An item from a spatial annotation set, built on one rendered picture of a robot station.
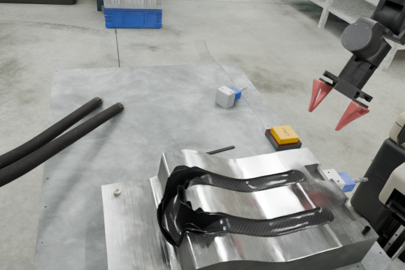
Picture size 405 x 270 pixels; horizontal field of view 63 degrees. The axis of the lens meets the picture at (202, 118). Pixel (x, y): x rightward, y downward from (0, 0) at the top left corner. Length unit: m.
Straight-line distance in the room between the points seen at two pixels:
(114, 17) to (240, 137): 2.89
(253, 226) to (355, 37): 0.41
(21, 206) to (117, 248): 1.30
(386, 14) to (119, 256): 0.69
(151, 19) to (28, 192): 2.38
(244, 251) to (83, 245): 0.32
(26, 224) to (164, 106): 1.02
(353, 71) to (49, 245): 0.71
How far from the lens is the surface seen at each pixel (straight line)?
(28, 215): 1.86
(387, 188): 1.14
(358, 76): 0.77
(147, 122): 0.99
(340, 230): 0.72
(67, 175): 0.86
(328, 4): 4.55
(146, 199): 0.71
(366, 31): 0.71
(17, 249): 1.76
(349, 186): 0.90
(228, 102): 1.08
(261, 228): 0.67
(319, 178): 0.84
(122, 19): 3.72
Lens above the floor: 1.41
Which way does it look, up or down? 36 degrees down
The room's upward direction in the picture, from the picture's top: 8 degrees clockwise
